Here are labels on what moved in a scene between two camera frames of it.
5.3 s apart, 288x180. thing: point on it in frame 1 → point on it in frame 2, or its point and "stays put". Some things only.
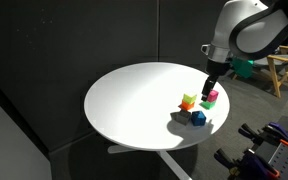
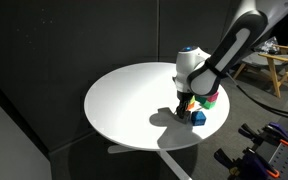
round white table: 130,108 stays put
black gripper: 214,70 → 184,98
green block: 208,105 stays put
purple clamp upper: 272,133 stays put
